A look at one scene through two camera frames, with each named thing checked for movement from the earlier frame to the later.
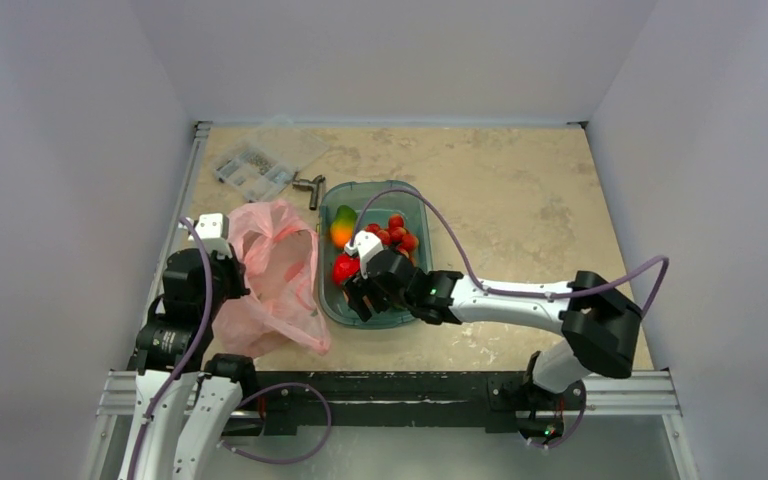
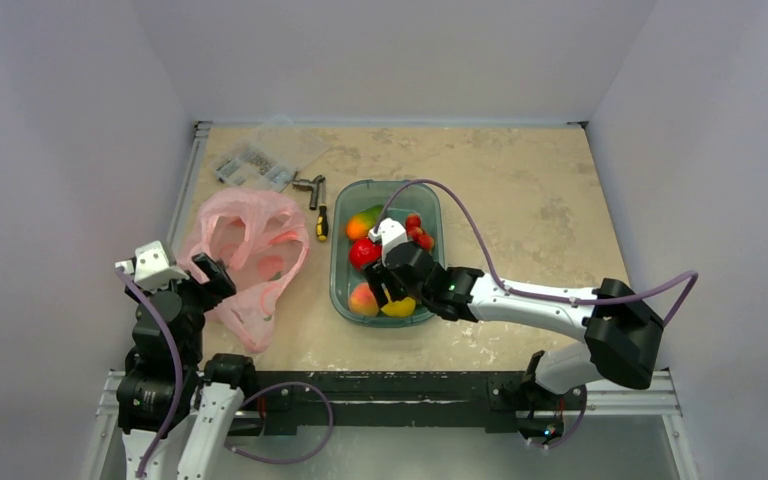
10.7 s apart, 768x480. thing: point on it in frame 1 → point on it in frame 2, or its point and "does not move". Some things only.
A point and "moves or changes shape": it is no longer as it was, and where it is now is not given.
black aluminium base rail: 405,401 does not move
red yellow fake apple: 344,267 moves or changes shape
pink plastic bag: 276,259 moves or changes shape
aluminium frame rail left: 201,134 does not move
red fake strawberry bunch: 395,236 moves or changes shape
